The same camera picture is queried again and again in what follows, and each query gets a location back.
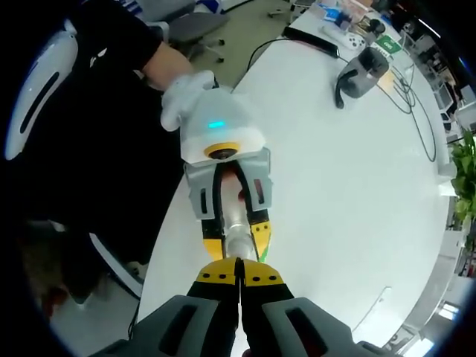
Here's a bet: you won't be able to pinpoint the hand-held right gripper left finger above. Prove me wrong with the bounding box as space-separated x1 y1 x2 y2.
98 258 239 357

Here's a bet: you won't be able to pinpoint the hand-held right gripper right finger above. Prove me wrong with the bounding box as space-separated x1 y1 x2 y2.
237 259 395 357

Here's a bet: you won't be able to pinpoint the person's left hand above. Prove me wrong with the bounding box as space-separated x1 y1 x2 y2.
222 169 247 205

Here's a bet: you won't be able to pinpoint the grey office chair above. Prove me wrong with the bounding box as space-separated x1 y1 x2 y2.
147 0 231 64

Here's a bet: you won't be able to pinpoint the white curved table support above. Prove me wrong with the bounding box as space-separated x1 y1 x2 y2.
88 231 145 299

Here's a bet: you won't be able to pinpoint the person in black shirt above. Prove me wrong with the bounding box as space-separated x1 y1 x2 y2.
22 0 194 268

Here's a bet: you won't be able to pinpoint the black power strip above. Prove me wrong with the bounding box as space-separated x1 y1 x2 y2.
283 25 340 57

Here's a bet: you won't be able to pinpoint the blue white box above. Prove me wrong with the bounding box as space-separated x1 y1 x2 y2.
318 2 342 22

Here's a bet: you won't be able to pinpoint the grey black headset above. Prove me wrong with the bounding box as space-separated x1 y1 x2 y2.
335 46 390 109

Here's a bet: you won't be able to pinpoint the white game controller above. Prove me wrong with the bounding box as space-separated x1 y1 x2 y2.
342 31 368 50

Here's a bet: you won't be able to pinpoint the white curved casing black slot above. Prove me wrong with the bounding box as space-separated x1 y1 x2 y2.
4 20 80 161

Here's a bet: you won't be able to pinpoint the black round device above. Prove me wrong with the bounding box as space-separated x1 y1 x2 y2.
366 18 388 37

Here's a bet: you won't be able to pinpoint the green sign card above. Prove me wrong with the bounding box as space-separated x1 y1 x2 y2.
373 33 403 60

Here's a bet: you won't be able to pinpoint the potted green plant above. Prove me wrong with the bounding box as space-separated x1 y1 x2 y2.
440 129 476 234

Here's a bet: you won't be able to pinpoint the black power strip cable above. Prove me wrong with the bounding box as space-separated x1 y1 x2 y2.
247 36 298 85

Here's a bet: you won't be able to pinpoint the black hanging cable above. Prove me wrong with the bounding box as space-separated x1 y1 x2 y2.
127 297 141 338

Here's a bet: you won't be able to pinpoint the tangled thin black cables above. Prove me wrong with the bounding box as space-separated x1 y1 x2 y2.
385 62 439 164

